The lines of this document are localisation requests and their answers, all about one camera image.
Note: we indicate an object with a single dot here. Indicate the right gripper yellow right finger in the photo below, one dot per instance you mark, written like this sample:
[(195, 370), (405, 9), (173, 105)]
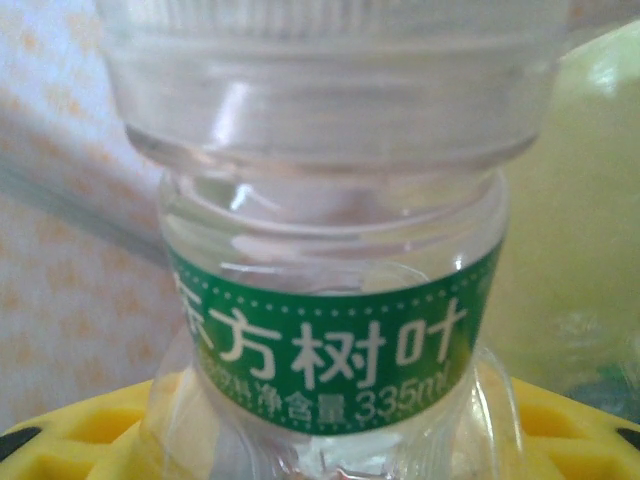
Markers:
[(575, 435)]

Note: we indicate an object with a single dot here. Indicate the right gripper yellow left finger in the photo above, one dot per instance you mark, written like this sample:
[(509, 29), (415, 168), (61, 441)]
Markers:
[(75, 435)]

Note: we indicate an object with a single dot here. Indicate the clear bottle green neck band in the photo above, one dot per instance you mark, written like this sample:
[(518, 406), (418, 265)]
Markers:
[(325, 325)]

